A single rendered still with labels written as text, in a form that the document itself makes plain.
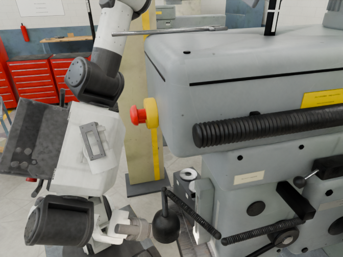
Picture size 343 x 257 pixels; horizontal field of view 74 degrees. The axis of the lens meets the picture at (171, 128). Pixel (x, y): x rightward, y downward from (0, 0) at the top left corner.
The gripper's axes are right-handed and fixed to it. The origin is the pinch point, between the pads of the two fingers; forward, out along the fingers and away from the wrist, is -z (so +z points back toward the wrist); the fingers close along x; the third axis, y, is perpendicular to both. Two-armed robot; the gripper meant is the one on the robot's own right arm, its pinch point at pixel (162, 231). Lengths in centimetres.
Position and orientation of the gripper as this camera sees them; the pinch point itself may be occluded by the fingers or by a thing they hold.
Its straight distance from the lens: 113.3
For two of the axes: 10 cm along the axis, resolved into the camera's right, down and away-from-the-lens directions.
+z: -7.3, -3.5, -5.9
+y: 1.7, -9.2, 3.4
